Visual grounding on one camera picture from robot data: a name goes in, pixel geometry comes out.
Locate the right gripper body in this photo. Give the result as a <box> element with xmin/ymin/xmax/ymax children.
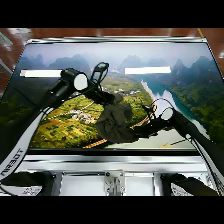
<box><xmin>134</xmin><ymin>117</ymin><xmax>165</xmax><ymax>140</ymax></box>

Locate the dark grey garment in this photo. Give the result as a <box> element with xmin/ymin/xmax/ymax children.
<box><xmin>94</xmin><ymin>92</ymin><xmax>142</xmax><ymax>145</ymax></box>

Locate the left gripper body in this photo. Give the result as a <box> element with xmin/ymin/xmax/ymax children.
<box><xmin>83</xmin><ymin>83</ymin><xmax>116</xmax><ymax>106</ymax></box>

